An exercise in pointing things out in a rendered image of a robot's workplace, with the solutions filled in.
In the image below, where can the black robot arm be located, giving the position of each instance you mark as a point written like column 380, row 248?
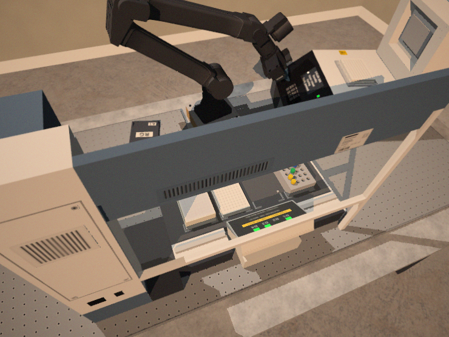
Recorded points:
column 216, row 85

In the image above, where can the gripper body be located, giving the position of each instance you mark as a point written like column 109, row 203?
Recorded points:
column 287, row 57

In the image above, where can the beige benchtop instrument with black keypad panel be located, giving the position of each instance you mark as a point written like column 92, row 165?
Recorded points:
column 416, row 26

